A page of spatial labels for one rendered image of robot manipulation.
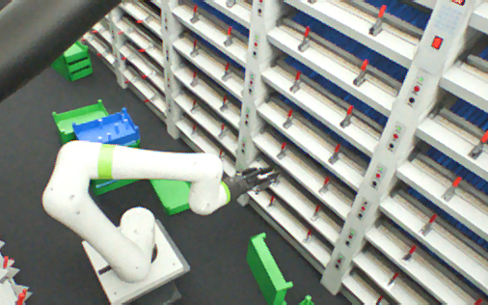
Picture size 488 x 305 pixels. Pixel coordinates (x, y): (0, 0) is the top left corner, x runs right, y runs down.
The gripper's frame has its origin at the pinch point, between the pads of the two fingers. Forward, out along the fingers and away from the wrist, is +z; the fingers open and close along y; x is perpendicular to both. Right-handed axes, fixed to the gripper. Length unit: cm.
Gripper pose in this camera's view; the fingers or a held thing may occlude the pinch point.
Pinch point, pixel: (270, 173)
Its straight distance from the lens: 171.6
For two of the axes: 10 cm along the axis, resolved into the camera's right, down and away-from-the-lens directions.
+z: 7.3, -2.4, 6.4
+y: 6.4, 5.6, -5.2
